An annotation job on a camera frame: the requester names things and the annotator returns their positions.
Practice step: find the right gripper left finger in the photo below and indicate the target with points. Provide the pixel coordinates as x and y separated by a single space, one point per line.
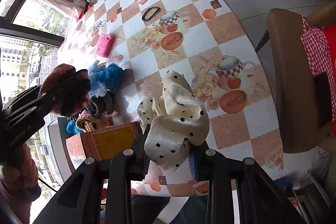
79 198

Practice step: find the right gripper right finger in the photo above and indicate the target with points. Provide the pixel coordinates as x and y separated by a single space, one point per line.
259 198

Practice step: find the cream polka dot scarf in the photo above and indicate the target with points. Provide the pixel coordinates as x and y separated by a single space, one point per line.
177 119

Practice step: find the blue mesh cloth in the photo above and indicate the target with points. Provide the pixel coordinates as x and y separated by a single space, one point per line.
72 128

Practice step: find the maroon pink knit hat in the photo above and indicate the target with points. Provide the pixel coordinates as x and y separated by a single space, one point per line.
68 88

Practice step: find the beige knitted sock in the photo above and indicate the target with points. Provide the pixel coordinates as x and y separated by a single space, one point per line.
89 123

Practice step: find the person's left hand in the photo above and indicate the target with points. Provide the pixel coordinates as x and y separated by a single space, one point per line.
22 181

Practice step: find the grey open storage box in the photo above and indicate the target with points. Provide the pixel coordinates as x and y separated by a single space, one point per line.
58 135

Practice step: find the pink patterned carton box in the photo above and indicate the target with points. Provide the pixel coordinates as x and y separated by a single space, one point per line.
102 144

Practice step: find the blue white fluffy cloth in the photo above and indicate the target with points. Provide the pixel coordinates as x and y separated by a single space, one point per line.
104 78

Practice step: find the pink textured cloth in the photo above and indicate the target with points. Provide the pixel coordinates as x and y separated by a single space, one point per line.
104 45

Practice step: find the brown wooden chair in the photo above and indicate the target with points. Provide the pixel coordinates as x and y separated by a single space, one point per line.
296 105

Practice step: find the red checkered cloth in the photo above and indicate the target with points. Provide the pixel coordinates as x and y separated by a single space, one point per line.
318 55

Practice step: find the checkered patterned tablecloth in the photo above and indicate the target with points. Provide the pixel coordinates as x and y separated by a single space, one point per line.
200 39

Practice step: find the red patterned cushion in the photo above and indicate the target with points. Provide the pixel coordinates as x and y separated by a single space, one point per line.
330 33

